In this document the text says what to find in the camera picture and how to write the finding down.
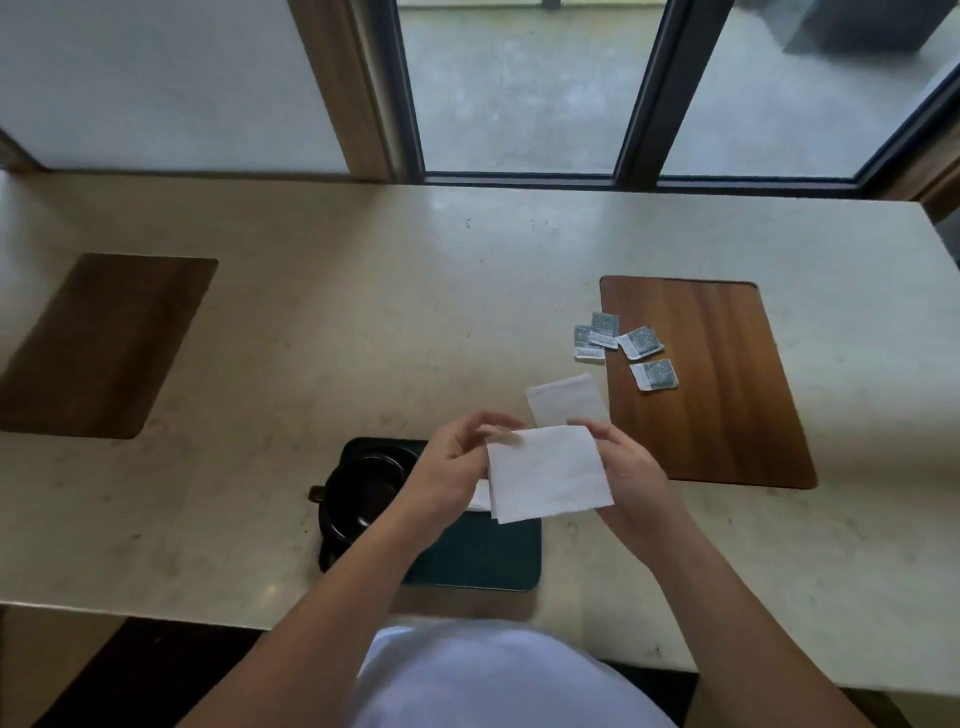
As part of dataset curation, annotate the person's left hand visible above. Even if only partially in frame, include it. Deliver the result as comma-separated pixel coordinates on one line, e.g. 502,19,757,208
389,409,526,538

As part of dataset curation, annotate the person's right hand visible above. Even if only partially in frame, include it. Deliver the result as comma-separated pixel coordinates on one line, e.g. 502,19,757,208
566,418,691,568

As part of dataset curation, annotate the dark green tray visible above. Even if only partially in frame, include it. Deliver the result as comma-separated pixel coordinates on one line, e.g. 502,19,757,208
329,437,543,593

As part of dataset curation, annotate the black cup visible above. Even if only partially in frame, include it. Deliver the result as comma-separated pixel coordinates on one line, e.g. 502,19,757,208
308,457,421,541

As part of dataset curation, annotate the black saucer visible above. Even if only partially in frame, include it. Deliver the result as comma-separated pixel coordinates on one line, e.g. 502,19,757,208
317,446,429,575

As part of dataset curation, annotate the person's right forearm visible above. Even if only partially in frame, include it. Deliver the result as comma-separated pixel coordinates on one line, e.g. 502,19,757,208
637,517,879,728

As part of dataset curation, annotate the person's left forearm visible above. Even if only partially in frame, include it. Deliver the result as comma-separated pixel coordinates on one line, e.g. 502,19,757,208
176,506,444,728

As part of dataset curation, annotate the person's white shirt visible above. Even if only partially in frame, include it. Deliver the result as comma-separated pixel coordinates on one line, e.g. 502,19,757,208
348,622,680,728

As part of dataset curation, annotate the brown wooden placemat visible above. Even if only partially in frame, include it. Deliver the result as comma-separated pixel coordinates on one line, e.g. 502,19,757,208
0,252,220,441
599,274,819,491

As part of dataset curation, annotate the dark grey outdoor box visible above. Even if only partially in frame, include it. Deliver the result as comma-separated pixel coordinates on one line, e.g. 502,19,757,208
783,0,954,54

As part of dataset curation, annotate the black window frame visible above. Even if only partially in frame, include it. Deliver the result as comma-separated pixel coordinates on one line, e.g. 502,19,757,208
374,0,960,198

